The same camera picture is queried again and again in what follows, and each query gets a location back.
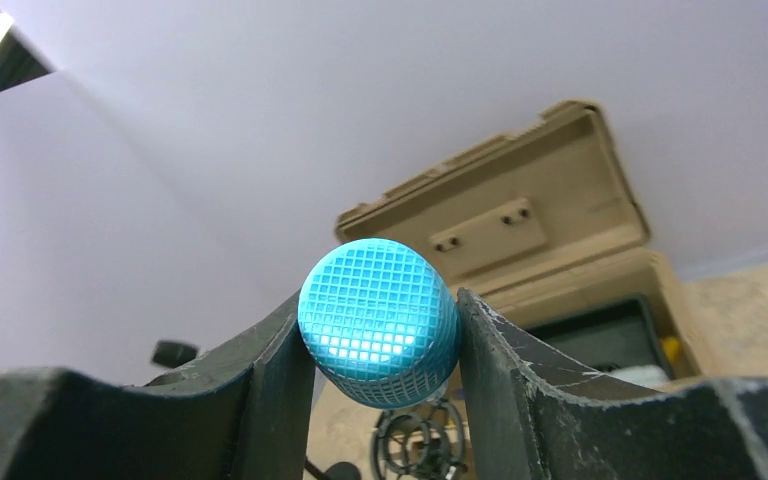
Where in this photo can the black tray in toolbox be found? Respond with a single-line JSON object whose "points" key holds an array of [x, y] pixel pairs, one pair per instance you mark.
{"points": [[608, 337]]}

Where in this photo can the tan plastic toolbox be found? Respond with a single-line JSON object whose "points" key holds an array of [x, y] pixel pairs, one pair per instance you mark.
{"points": [[541, 223]]}

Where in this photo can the black round base stand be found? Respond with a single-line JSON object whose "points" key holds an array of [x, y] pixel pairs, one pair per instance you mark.
{"points": [[337, 471]]}

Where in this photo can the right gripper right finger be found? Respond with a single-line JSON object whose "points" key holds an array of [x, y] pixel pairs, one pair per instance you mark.
{"points": [[536, 413]]}

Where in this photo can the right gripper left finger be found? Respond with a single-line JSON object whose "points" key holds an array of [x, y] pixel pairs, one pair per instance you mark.
{"points": [[238, 411]]}

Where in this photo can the grey plastic parts box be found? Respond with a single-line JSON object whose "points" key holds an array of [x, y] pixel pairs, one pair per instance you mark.
{"points": [[648, 376]]}

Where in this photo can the black tripod shock mount stand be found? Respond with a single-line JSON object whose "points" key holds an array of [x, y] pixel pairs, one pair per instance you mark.
{"points": [[427, 441]]}

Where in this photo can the blue microphone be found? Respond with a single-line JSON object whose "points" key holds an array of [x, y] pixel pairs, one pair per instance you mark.
{"points": [[380, 323]]}

